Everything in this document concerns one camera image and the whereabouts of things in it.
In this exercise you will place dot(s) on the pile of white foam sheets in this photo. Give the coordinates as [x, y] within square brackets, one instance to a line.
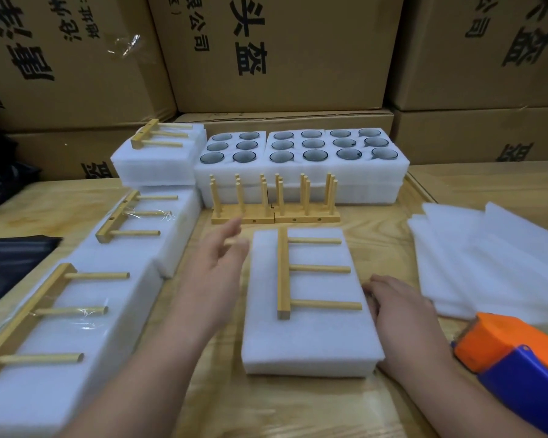
[493, 260]

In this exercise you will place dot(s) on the black plastic bag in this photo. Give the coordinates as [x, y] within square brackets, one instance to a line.
[5, 168]

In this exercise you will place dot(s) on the person's left forearm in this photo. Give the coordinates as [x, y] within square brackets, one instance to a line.
[146, 387]

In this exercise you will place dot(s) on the person's right hand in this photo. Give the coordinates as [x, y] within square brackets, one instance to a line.
[409, 328]

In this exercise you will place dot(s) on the stack of white foam trays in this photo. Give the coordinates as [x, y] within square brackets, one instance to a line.
[301, 178]

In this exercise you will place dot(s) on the orange and blue tape dispenser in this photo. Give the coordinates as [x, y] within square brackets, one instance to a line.
[521, 369]

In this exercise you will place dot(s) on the person's right forearm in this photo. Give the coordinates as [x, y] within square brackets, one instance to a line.
[475, 410]

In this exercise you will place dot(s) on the row of wooden peg racks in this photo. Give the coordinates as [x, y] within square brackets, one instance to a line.
[242, 214]

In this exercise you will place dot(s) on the person's left hand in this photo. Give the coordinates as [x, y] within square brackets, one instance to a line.
[210, 283]

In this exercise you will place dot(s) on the stack of brown cardboard boxes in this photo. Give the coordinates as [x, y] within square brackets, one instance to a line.
[283, 50]

